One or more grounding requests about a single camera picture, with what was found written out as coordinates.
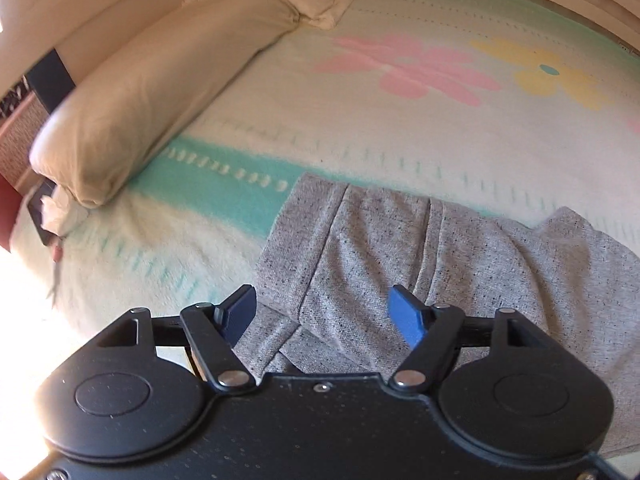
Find red object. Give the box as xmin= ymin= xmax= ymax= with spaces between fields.
xmin=0 ymin=174 xmax=23 ymax=255

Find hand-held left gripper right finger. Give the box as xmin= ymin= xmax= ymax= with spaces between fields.
xmin=387 ymin=284 xmax=551 ymax=394

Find large beige pillow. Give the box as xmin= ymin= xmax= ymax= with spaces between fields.
xmin=29 ymin=0 xmax=302 ymax=209

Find white crumpled tissue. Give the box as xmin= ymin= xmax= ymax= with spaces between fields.
xmin=40 ymin=186 xmax=92 ymax=239

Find black phone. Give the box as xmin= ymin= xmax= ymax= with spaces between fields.
xmin=27 ymin=180 xmax=65 ymax=249

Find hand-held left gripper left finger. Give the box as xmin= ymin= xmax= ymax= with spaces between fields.
xmin=95 ymin=284 xmax=258 ymax=394

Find floral bed blanket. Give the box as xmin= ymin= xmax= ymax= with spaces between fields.
xmin=10 ymin=0 xmax=640 ymax=376

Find grey pants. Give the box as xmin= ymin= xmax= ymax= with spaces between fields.
xmin=235 ymin=172 xmax=640 ymax=461

